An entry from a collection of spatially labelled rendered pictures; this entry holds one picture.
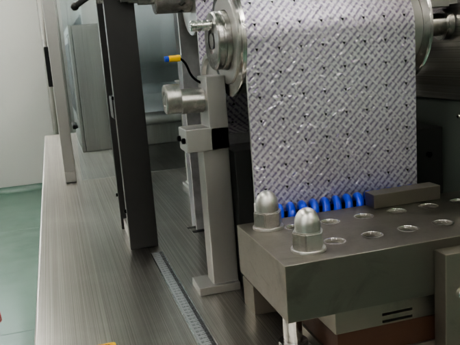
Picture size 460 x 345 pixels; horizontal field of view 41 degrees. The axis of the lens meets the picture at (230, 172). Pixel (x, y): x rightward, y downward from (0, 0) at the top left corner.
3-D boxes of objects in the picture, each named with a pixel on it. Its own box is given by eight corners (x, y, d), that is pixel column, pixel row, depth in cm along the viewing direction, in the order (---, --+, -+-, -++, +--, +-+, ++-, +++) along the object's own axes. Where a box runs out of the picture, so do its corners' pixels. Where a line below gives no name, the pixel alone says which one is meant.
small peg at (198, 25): (188, 30, 79) (188, 19, 78) (209, 29, 80) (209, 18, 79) (191, 33, 78) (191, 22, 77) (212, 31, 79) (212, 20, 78)
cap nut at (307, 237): (285, 247, 65) (283, 205, 64) (317, 241, 66) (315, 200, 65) (298, 257, 61) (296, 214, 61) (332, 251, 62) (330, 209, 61)
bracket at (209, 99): (189, 285, 91) (170, 77, 85) (231, 278, 93) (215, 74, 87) (197, 298, 86) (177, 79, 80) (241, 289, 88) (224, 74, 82)
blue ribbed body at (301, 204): (268, 227, 79) (267, 201, 79) (415, 205, 85) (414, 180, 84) (278, 235, 76) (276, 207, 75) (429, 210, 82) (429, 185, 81)
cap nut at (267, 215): (248, 225, 74) (246, 189, 73) (277, 221, 75) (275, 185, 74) (258, 233, 70) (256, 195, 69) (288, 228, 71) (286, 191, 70)
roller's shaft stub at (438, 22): (395, 43, 90) (395, 12, 89) (437, 40, 91) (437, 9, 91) (412, 42, 85) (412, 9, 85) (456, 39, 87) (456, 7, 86)
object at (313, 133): (255, 219, 80) (245, 75, 76) (415, 195, 86) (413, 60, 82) (257, 220, 79) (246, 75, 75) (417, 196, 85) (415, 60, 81)
